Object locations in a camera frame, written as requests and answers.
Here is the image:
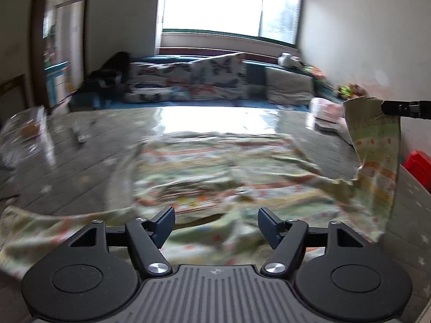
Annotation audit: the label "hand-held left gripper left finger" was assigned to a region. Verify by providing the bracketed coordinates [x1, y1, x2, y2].
[69, 207, 176, 280]

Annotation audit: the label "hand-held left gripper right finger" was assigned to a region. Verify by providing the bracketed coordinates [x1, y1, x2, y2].
[258, 208, 366, 280]

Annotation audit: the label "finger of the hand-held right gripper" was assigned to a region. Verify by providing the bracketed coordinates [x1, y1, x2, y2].
[380, 100, 431, 120]

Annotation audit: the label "green patterned garment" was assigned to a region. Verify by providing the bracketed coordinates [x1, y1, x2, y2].
[0, 96, 402, 279]

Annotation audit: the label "white folded clothes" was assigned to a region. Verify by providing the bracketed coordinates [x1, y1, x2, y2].
[308, 97, 349, 132]

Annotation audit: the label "colourful toys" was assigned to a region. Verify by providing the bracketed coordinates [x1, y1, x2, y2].
[336, 82, 368, 100]

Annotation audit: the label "red box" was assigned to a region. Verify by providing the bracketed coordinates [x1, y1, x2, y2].
[403, 150, 431, 192]

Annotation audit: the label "grey cushion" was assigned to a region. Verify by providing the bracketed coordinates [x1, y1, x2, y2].
[264, 67, 316, 107]

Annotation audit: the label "small dark object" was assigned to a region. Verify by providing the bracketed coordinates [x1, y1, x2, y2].
[72, 126, 90, 147]

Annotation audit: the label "white plush toy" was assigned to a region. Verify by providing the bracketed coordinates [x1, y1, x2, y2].
[277, 52, 302, 68]

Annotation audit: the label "butterfly print folded quilt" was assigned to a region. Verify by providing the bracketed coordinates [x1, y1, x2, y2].
[122, 61, 194, 103]

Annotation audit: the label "butterfly print pillow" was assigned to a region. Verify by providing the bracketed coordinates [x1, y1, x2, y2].
[190, 53, 250, 101]

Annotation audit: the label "black bag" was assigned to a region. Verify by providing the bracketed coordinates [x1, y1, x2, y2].
[79, 51, 133, 93]

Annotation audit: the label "clear plastic bag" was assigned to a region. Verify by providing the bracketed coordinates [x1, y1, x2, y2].
[0, 106, 48, 143]

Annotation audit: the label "blue cabinet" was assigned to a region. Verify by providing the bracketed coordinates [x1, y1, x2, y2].
[44, 61, 73, 106]

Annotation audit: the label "window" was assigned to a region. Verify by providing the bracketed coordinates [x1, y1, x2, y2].
[158, 0, 304, 46]

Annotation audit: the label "brown door frame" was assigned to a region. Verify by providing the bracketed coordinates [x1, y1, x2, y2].
[30, 0, 92, 110]

